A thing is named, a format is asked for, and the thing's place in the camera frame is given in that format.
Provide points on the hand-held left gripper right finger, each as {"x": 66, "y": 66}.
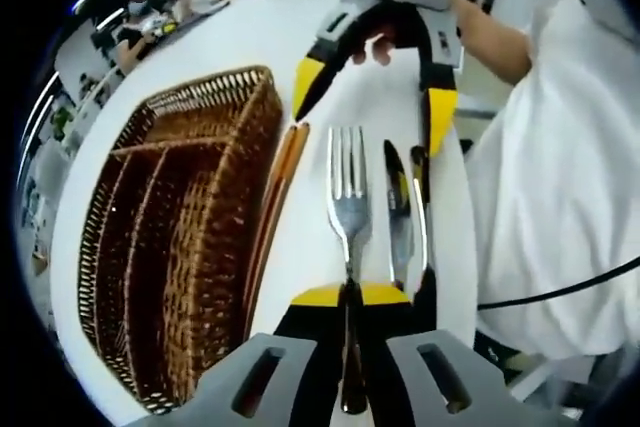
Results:
{"x": 430, "y": 377}

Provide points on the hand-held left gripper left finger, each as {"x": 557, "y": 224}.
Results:
{"x": 280, "y": 377}

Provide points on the stainless steel knife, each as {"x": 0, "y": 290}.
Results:
{"x": 422, "y": 197}
{"x": 400, "y": 207}

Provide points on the stainless steel fork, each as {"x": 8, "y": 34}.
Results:
{"x": 350, "y": 217}

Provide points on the brown wicker storage tray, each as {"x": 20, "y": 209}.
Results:
{"x": 165, "y": 247}

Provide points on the person's right hand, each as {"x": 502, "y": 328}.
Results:
{"x": 380, "y": 49}

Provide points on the brown wooden chopstick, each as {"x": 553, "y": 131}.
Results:
{"x": 292, "y": 172}

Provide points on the operator in white shirt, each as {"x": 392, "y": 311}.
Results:
{"x": 550, "y": 197}

